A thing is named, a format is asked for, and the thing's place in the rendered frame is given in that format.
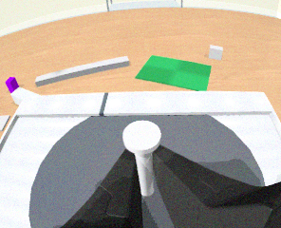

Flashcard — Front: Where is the small grey flat plate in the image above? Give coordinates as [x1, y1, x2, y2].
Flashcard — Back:
[0, 115, 10, 132]

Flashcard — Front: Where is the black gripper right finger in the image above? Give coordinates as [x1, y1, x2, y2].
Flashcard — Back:
[152, 145, 281, 228]

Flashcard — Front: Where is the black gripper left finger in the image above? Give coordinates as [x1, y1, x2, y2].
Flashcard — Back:
[60, 148, 143, 228]

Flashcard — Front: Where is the white headed pin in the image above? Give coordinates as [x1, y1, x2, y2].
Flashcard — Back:
[122, 122, 160, 197]

